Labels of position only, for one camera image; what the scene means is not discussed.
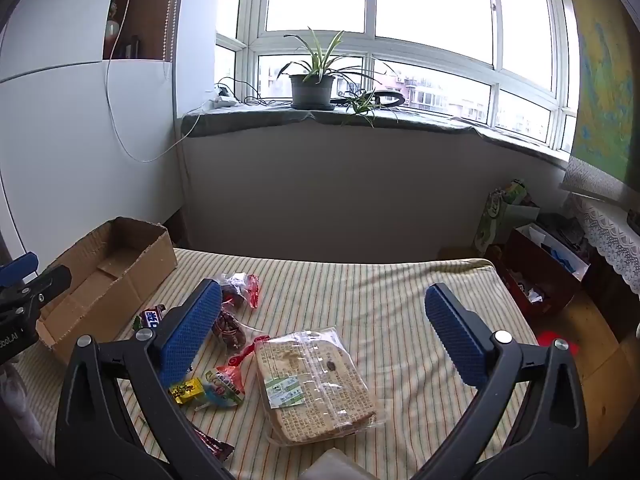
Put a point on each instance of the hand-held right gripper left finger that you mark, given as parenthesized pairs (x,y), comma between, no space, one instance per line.
(192,332)

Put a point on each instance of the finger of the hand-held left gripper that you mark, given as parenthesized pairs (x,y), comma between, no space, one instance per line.
(45,285)
(17,267)

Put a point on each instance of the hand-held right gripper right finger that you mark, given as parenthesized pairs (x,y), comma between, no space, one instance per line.
(455,342)

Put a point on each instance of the small brown chocolate bar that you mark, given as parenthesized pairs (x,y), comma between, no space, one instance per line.
(152,317)

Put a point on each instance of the green candy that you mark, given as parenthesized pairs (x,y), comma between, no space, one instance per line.
(137,324)

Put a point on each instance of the yellow candy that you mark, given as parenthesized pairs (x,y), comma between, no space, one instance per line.
(186,390)

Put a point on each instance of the green red snack packet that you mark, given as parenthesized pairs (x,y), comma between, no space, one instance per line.
(222,387)

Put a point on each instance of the brown cardboard box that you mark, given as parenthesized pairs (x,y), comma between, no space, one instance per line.
(125,280)

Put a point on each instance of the dark snack packet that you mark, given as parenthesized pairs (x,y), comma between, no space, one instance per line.
(215,447)

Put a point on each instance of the clear bag of sliced bread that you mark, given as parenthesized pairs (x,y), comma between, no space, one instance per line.
(315,385)

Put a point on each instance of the person's left hand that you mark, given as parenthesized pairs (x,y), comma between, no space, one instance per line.
(12,395)

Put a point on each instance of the striped bed sheet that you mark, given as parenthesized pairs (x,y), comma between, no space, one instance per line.
(375,310)

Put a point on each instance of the red paper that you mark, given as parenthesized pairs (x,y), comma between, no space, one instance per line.
(555,341)

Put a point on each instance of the dark red box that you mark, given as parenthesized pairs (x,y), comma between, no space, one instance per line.
(530,275)

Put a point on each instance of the green paper bag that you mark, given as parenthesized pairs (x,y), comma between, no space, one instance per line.
(492,220)

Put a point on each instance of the white paper bag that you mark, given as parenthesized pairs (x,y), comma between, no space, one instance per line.
(550,250)

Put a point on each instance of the white lace cloth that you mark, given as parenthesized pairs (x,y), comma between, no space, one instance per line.
(610,230)

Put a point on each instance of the white power strip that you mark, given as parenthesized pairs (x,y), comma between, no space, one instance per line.
(221,97)

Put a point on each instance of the dark books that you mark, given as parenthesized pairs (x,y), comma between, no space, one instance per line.
(132,46)

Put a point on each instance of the small vase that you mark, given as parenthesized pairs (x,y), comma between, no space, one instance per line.
(113,22)

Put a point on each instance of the potted spider plant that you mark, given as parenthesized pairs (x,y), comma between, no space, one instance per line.
(311,91)

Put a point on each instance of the wall map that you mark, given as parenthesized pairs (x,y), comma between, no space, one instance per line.
(605,85)

